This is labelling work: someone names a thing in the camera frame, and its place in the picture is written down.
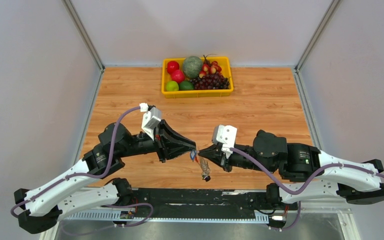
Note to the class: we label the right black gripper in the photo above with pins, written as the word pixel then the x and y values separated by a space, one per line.
pixel 217 156

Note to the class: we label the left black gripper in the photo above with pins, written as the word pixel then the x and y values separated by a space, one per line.
pixel 169 144

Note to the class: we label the metal key organizer with rings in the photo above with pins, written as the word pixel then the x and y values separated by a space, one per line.
pixel 205 169

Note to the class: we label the key with blue tag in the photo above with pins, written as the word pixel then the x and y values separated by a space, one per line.
pixel 193 156

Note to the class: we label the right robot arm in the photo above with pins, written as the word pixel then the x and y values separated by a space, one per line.
pixel 299 172

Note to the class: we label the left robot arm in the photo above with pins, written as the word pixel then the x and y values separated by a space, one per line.
pixel 46 205

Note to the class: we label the light green lime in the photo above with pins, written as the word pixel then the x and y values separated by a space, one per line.
pixel 172 86

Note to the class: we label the dark green avocado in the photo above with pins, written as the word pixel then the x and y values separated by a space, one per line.
pixel 186 86

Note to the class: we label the pink red apple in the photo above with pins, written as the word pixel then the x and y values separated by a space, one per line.
pixel 177 76

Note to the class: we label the dark purple grape bunch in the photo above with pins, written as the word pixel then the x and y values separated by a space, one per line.
pixel 211 82

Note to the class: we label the green melon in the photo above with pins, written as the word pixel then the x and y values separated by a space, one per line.
pixel 192 66

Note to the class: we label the yellow plastic fruit tray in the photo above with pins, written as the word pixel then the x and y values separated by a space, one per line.
pixel 223 62

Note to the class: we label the red cherry cluster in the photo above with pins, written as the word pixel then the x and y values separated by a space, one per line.
pixel 209 68

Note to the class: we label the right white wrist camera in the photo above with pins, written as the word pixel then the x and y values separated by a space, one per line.
pixel 226 136

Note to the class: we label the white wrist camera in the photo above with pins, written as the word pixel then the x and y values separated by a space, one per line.
pixel 226 136
pixel 152 116

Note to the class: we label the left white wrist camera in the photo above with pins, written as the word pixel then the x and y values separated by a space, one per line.
pixel 152 116

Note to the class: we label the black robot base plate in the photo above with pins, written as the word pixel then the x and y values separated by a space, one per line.
pixel 204 203

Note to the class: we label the slotted grey cable duct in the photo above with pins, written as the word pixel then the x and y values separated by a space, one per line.
pixel 110 214

